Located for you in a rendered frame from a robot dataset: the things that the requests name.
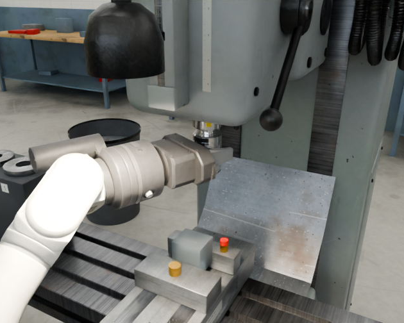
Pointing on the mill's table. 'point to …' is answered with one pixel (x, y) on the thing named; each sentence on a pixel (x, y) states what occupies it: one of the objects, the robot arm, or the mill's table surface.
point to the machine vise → (235, 279)
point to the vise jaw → (196, 299)
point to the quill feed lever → (306, 9)
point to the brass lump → (174, 268)
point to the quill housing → (226, 61)
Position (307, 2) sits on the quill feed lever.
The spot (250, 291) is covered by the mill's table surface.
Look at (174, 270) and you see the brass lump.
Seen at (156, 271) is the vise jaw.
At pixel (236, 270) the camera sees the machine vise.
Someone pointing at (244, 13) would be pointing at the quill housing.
